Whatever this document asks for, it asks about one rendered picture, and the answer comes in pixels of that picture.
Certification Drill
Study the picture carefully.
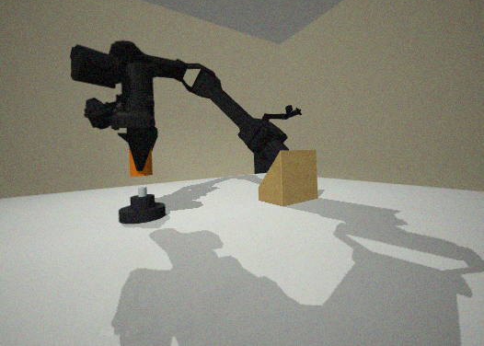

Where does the orange knob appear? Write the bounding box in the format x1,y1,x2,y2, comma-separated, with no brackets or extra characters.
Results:
130,146,153,177

